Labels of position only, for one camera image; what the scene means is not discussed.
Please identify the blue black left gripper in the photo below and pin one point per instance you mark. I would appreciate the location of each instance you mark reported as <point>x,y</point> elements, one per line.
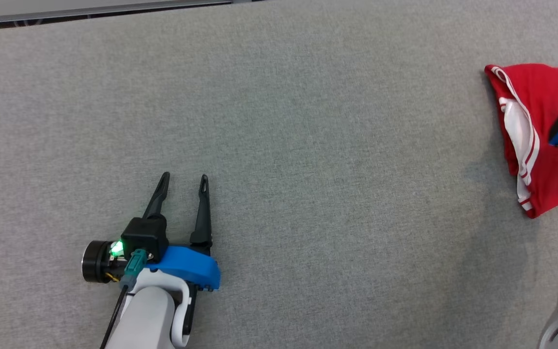
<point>192,266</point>

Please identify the red white basketball jersey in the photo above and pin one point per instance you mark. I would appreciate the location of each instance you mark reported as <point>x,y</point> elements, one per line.
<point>545,97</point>

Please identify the grey fabric table cover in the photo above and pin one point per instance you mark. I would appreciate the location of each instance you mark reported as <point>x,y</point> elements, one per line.
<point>308,145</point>

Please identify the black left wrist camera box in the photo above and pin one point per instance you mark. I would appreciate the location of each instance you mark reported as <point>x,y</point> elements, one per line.
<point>146,235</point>

